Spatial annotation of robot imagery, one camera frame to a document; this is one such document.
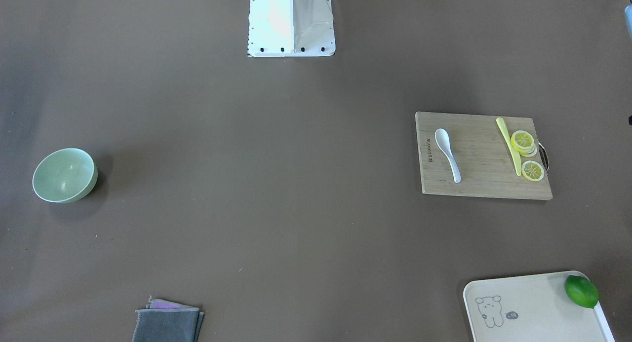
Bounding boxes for white ceramic spoon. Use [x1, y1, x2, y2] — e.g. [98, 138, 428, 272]
[434, 128, 461, 183]

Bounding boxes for light green bowl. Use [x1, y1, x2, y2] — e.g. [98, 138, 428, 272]
[32, 148, 98, 203]

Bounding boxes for bamboo cutting board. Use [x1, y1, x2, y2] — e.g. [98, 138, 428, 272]
[415, 111, 553, 200]

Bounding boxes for yellow plastic knife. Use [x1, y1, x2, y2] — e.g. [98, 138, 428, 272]
[496, 117, 522, 176]

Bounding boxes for single lemon slice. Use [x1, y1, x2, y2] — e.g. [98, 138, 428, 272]
[521, 160, 546, 182]

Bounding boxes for folded grey cloth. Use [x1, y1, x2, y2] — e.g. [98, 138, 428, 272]
[132, 297, 205, 342]

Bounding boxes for cream tray with bear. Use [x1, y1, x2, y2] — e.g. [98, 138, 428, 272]
[463, 270, 614, 342]

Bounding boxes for green lime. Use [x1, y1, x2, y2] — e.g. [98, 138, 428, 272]
[564, 275, 599, 309]

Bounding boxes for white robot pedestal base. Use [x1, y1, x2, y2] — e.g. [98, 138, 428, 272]
[247, 0, 336, 57]

